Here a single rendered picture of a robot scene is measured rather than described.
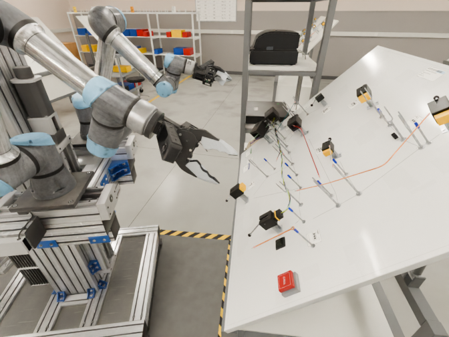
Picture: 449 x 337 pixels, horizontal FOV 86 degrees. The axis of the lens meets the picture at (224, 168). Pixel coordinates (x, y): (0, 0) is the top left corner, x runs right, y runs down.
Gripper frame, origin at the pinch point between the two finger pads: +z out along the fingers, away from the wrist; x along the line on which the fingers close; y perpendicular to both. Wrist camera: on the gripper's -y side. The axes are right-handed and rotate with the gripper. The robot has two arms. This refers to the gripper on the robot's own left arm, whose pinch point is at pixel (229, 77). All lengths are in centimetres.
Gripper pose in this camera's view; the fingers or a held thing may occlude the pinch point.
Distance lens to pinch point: 142.8
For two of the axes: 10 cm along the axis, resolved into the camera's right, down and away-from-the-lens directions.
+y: -1.0, 8.6, -5.0
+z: 9.5, 2.4, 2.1
